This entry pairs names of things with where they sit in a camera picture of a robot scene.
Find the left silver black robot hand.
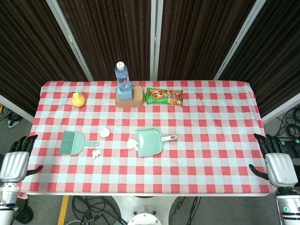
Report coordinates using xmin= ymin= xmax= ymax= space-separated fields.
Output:
xmin=0 ymin=134 xmax=44 ymax=184

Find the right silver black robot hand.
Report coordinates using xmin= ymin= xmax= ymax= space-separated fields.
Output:
xmin=248 ymin=133 xmax=299 ymax=188

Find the mint green hand brush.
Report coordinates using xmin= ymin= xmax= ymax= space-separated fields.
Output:
xmin=59 ymin=131 xmax=100 ymax=156

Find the white paper ball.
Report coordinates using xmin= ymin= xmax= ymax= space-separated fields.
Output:
xmin=126 ymin=138 xmax=140 ymax=150
xmin=99 ymin=127 xmax=111 ymax=139
xmin=91 ymin=148 xmax=103 ymax=160

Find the mint green dustpan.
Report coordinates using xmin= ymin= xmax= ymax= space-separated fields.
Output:
xmin=135 ymin=127 xmax=178 ymax=158

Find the red white checkered tablecloth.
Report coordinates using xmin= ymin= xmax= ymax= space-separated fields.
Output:
xmin=16 ymin=80 xmax=278 ymax=197

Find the yellow pear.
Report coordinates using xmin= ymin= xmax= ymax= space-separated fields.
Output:
xmin=71 ymin=91 xmax=86 ymax=108

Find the dark brown partition panel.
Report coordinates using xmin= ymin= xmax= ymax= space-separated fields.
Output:
xmin=219 ymin=0 xmax=300 ymax=118
xmin=0 ymin=0 xmax=92 ymax=116
xmin=157 ymin=0 xmax=259 ymax=82
xmin=57 ymin=0 xmax=153 ymax=82

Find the light blue box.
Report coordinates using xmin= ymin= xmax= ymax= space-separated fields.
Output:
xmin=117 ymin=82 xmax=134 ymax=102

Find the green snack bag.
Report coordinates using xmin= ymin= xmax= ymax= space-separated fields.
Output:
xmin=144 ymin=87 xmax=184 ymax=107

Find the clear plastic water bottle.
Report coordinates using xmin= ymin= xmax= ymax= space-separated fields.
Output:
xmin=114 ymin=61 xmax=132 ymax=93

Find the brown oval tray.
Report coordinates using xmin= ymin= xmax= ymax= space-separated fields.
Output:
xmin=114 ymin=85 xmax=145 ymax=108

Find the black floor cable bundle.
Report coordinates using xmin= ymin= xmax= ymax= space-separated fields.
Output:
xmin=70 ymin=195 xmax=128 ymax=225
xmin=274 ymin=104 xmax=300 ymax=141

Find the white partition frame post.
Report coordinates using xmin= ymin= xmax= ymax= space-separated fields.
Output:
xmin=212 ymin=0 xmax=270 ymax=81
xmin=45 ymin=0 xmax=94 ymax=82
xmin=149 ymin=0 xmax=164 ymax=82

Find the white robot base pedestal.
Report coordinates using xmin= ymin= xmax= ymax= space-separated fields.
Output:
xmin=109 ymin=195 xmax=179 ymax=225

